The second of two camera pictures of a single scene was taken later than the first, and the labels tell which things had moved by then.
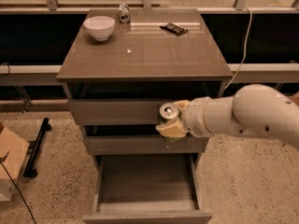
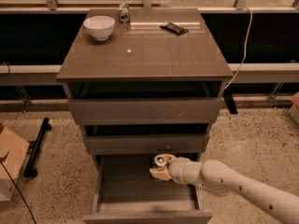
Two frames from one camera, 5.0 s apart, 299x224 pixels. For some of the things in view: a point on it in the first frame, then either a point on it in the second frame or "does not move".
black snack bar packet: (174, 29) does not move
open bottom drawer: (146, 189) does not move
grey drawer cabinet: (120, 66) does not move
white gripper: (194, 116) to (177, 170)
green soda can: (168, 112) to (160, 161)
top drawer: (117, 111) does not move
